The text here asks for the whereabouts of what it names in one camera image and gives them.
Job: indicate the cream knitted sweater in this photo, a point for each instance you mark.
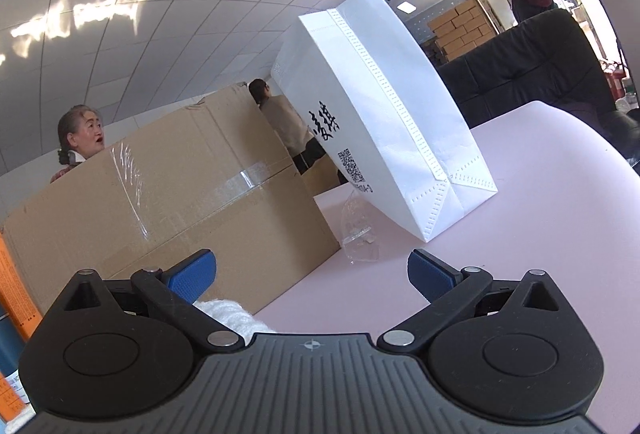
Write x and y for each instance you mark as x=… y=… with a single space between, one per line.
x=233 y=316

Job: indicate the white non-woven bag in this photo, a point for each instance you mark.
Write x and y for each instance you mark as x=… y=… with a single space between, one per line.
x=382 y=113

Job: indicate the brown cardboard box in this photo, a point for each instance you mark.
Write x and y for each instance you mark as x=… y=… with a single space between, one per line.
x=213 y=175

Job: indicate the stacked cardboard boxes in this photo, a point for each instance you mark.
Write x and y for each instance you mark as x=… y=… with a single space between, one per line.
x=461 y=29

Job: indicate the grey-haired woman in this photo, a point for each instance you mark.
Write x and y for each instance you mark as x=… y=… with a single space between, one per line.
x=80 y=137

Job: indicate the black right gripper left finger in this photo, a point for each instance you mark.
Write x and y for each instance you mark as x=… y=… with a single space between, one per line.
x=170 y=296

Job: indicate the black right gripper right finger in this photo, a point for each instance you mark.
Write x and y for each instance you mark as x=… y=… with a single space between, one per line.
x=451 y=294

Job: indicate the person in beige coat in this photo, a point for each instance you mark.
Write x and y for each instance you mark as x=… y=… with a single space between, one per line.
x=294 y=133

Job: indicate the black sofa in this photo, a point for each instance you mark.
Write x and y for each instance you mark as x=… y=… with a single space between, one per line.
x=546 y=58

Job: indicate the dark blue vacuum bottle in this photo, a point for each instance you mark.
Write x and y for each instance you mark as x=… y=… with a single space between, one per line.
x=11 y=344

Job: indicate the orange cardboard box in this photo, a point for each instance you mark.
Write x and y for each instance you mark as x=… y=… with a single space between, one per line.
x=15 y=406

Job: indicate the clear plastic wrapper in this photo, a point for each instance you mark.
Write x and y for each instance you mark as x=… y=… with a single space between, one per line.
x=359 y=236

